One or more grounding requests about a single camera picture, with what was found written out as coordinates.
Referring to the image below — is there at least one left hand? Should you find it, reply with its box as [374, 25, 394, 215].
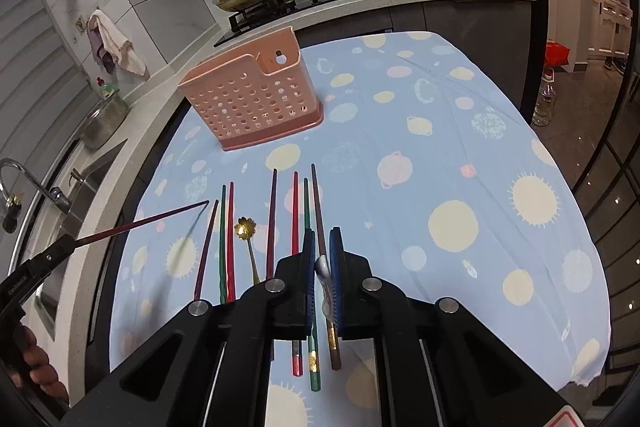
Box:
[18, 324, 70, 405]

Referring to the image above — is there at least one red chopstick group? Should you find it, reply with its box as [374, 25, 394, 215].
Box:
[290, 171, 305, 377]

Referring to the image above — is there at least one purple hanging cloth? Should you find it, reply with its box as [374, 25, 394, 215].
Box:
[87, 28, 115, 75]

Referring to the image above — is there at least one purple chopstick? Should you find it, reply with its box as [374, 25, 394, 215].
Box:
[266, 168, 278, 280]

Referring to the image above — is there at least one black gas stove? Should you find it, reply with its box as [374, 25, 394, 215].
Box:
[215, 0, 337, 46]

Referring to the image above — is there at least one green chopstick pair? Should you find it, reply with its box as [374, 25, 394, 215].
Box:
[218, 184, 227, 303]

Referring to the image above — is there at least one stainless steel sink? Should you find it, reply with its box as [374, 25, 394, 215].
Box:
[34, 143, 124, 339]

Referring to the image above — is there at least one green dish soap bottle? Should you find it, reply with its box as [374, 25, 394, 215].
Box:
[96, 77, 118, 100]

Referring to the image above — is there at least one red chopstick pair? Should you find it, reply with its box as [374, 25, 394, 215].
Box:
[226, 182, 235, 303]

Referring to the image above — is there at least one blue polka dot tablecloth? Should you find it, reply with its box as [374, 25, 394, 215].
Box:
[107, 30, 613, 427]

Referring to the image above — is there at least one pink hanging towel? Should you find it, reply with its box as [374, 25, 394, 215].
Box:
[87, 10, 148, 78]

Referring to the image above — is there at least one gold flower spoon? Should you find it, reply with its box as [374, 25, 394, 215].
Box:
[234, 217, 260, 285]

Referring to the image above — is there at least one red bag on floor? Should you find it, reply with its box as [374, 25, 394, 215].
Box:
[544, 40, 570, 69]

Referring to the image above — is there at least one dark brown chopstick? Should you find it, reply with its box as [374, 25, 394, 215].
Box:
[311, 164, 342, 371]

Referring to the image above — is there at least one green chopstick group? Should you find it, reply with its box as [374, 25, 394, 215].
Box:
[303, 178, 321, 392]

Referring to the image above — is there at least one soap dispenser pump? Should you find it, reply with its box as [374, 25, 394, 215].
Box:
[68, 168, 86, 184]

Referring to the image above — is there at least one pink perforated utensil holder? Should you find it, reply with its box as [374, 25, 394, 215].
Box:
[178, 26, 323, 152]

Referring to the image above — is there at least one plastic bottle on floor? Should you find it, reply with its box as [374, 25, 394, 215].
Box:
[532, 68, 556, 127]

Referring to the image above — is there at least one dark maroon chopstick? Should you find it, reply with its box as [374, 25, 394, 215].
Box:
[193, 199, 219, 301]
[75, 199, 209, 248]

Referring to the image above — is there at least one white ceramic spoon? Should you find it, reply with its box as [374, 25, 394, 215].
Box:
[314, 255, 334, 323]

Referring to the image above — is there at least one stainless steel pot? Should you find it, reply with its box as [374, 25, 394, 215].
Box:
[79, 92, 129, 150]

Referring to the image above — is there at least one chrome sink faucet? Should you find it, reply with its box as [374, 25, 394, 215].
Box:
[1, 158, 72, 234]

